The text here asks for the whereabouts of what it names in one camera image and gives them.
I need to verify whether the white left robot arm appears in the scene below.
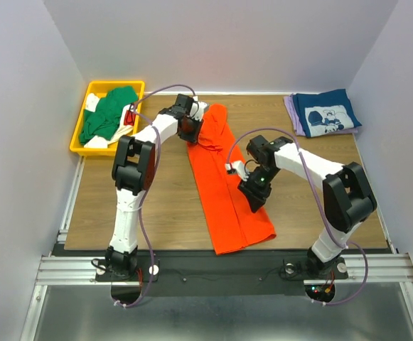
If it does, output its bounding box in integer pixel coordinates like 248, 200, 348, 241
104, 94, 209, 280

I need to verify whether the orange t shirt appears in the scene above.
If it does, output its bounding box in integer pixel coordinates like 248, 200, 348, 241
187, 104, 276, 255

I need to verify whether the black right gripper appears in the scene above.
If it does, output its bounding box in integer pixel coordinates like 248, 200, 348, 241
237, 164, 281, 213

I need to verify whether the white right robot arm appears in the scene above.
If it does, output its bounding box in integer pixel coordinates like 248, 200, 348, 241
225, 135, 377, 277

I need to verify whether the yellow plastic bin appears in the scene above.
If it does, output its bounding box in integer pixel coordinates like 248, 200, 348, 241
70, 80, 145, 156

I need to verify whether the aluminium frame rail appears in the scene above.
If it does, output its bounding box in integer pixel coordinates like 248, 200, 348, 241
22, 161, 413, 340

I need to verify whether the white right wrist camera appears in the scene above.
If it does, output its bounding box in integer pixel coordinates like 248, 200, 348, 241
225, 161, 252, 181

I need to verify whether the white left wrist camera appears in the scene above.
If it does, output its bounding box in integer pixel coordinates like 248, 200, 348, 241
188, 96, 210, 121

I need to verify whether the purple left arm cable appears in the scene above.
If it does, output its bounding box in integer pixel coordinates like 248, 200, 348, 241
112, 84, 197, 309

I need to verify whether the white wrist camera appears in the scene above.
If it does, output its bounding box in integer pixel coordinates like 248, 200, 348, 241
225, 161, 252, 181
188, 96, 210, 121

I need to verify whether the folded navy printed t shirt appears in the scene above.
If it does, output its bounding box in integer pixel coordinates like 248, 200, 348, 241
291, 89, 362, 138

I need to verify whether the white printed t shirt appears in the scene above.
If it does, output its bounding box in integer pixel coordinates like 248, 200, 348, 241
84, 93, 134, 149

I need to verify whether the green t shirt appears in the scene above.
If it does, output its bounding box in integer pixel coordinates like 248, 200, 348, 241
79, 86, 139, 146

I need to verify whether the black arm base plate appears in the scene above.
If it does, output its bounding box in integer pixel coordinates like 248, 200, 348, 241
95, 249, 348, 297

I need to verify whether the folded lavender t shirt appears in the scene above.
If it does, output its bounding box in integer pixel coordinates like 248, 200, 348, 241
284, 94, 358, 136

